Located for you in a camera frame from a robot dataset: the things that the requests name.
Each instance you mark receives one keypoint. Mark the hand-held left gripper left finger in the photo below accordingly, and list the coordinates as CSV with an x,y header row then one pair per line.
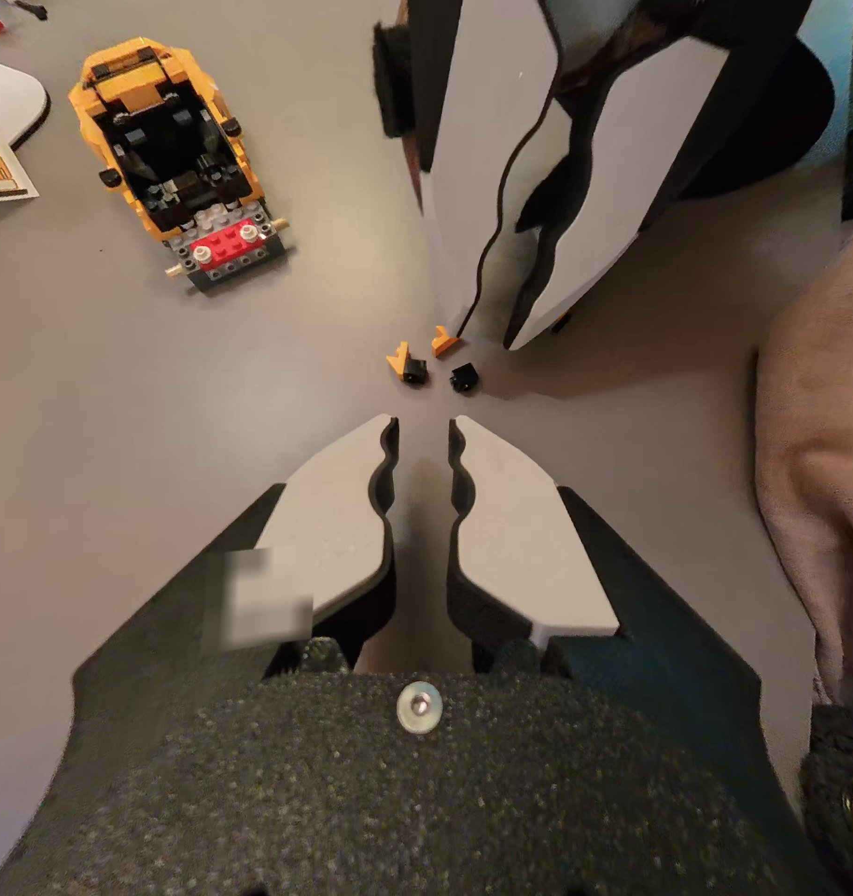
x,y
328,518

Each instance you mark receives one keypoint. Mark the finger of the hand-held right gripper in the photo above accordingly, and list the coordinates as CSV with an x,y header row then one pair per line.
x,y
629,175
482,105

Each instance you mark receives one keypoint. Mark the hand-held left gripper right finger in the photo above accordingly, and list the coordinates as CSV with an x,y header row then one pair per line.
x,y
531,553

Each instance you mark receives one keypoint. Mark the black lego piece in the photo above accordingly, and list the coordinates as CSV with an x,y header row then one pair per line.
x,y
416,372
463,378

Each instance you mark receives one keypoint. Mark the orange lego piece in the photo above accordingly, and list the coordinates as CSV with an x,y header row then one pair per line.
x,y
442,343
398,357

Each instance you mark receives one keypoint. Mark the yellow lego car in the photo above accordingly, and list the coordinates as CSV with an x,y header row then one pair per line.
x,y
160,140

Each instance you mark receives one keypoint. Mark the person's right hand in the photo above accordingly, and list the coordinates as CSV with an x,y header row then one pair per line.
x,y
412,168

